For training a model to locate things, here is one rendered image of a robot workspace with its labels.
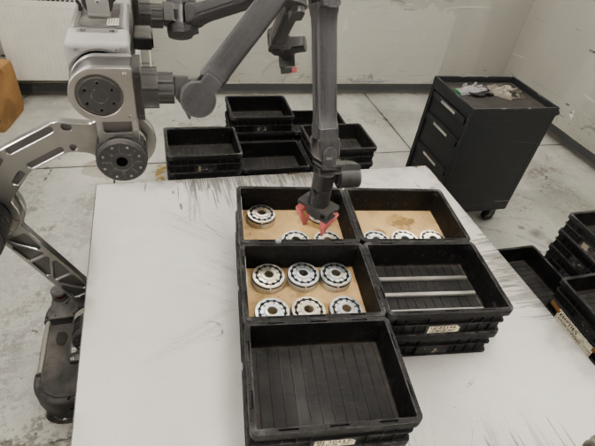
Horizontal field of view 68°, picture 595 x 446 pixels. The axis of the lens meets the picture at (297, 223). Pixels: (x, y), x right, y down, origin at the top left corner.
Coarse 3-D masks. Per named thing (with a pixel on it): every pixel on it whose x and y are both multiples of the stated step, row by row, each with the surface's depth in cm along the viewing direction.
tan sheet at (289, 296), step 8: (248, 272) 144; (352, 272) 149; (248, 280) 141; (352, 280) 147; (248, 288) 138; (288, 288) 140; (320, 288) 142; (352, 288) 144; (248, 296) 136; (256, 296) 136; (264, 296) 137; (272, 296) 137; (280, 296) 137; (288, 296) 138; (296, 296) 138; (312, 296) 139; (320, 296) 139; (328, 296) 140; (336, 296) 140; (352, 296) 141; (360, 296) 141; (248, 304) 134; (256, 304) 134; (288, 304) 136; (328, 304) 137; (360, 304) 139
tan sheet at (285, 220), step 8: (280, 216) 167; (288, 216) 167; (296, 216) 168; (248, 224) 161; (280, 224) 163; (288, 224) 164; (296, 224) 164; (336, 224) 167; (248, 232) 158; (256, 232) 159; (264, 232) 159; (272, 232) 160; (280, 232) 160; (304, 232) 162; (312, 232) 162; (336, 232) 164
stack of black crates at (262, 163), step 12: (240, 144) 269; (252, 144) 271; (264, 144) 274; (276, 144) 276; (288, 144) 278; (252, 156) 277; (264, 156) 279; (276, 156) 282; (288, 156) 284; (300, 156) 271; (252, 168) 250; (264, 168) 251; (276, 168) 253; (288, 168) 255; (300, 168) 257
